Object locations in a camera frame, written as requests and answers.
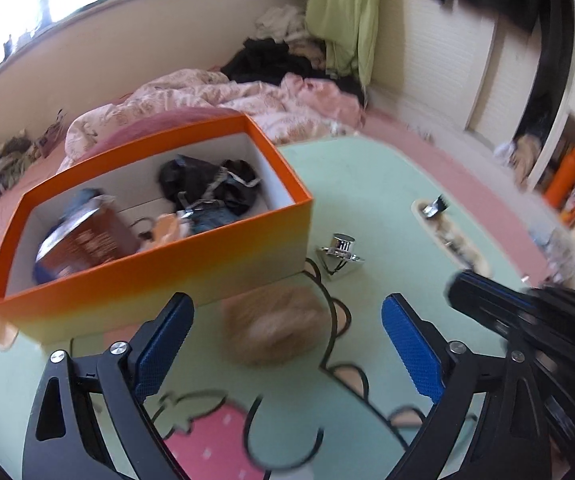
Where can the orange cardboard box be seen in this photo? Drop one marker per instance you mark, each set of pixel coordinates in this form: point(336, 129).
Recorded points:
point(268, 245)

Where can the orange bottle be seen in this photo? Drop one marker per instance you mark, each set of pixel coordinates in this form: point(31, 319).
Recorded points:
point(562, 182)

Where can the brown fluffy fur ball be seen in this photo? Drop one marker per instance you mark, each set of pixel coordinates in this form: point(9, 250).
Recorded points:
point(273, 324)

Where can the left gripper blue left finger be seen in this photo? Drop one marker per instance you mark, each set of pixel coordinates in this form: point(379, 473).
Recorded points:
point(63, 437)

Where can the black binder clip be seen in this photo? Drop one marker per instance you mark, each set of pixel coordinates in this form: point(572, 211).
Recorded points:
point(436, 208)

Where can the beige cartoon figure toy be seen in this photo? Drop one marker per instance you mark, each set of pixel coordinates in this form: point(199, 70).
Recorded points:
point(166, 229)

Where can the dark red cushion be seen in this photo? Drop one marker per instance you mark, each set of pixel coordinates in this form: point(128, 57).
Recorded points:
point(168, 120)

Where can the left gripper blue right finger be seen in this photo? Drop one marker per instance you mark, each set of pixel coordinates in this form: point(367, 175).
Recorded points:
point(510, 439)

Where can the silver metal desk bell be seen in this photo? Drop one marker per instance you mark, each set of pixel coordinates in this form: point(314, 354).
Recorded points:
point(338, 258)

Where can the brown card box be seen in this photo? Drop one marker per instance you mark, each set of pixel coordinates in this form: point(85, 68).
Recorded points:
point(91, 234)

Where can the pink blanket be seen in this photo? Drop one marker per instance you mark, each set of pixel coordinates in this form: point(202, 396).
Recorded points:
point(300, 109)

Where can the green curtain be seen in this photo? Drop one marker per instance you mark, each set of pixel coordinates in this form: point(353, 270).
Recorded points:
point(349, 30)

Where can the black clothes pile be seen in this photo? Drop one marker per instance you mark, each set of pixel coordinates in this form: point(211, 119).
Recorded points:
point(269, 61)

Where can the black shiny cloth bundle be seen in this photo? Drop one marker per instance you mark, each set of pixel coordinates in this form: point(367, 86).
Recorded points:
point(193, 184)

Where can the white clothes pile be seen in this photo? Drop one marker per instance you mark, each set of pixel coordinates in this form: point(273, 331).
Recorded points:
point(288, 24)

